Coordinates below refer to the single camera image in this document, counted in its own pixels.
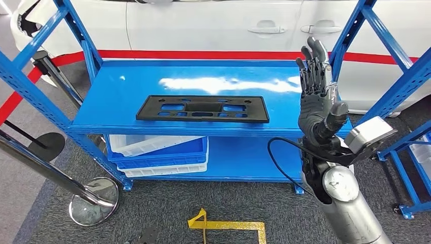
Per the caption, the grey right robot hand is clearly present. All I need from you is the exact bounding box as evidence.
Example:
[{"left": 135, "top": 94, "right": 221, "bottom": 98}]
[{"left": 295, "top": 36, "right": 350, "bottom": 144}]

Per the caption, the black plastic licence plate bracket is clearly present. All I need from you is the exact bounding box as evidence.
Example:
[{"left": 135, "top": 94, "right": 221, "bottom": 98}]
[{"left": 135, "top": 95, "right": 270, "bottom": 124}]

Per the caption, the blue wheeled shelf rack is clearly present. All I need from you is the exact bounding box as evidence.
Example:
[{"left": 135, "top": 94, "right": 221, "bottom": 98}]
[{"left": 377, "top": 119, "right": 431, "bottom": 220}]

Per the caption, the blue metal shelf rack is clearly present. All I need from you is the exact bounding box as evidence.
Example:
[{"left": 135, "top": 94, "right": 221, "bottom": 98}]
[{"left": 0, "top": 0, "right": 431, "bottom": 196}]

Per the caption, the red barrier belt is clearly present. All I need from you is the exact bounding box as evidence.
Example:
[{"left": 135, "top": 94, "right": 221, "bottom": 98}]
[{"left": 0, "top": 49, "right": 420, "bottom": 125}]

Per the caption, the white car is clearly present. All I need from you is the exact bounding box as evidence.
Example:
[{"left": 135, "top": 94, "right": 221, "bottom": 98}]
[{"left": 10, "top": 0, "right": 431, "bottom": 115}]

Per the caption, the blue plastic bin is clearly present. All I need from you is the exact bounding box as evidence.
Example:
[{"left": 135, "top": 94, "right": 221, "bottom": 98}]
[{"left": 106, "top": 136, "right": 209, "bottom": 170}]

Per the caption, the black stanchion pole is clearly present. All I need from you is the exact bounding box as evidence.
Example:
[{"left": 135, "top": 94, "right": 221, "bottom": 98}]
[{"left": 3, "top": 119, "right": 66, "bottom": 163}]

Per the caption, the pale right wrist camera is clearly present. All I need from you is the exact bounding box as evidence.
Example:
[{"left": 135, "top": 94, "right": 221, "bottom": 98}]
[{"left": 343, "top": 116, "right": 398, "bottom": 166}]

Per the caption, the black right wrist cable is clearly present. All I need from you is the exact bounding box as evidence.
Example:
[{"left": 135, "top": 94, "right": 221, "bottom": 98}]
[{"left": 267, "top": 137, "right": 315, "bottom": 198}]

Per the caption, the chrome stanchion post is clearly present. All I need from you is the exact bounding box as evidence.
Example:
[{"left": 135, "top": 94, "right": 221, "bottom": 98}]
[
  {"left": 0, "top": 129, "right": 119, "bottom": 227},
  {"left": 33, "top": 50, "right": 109, "bottom": 156}
]

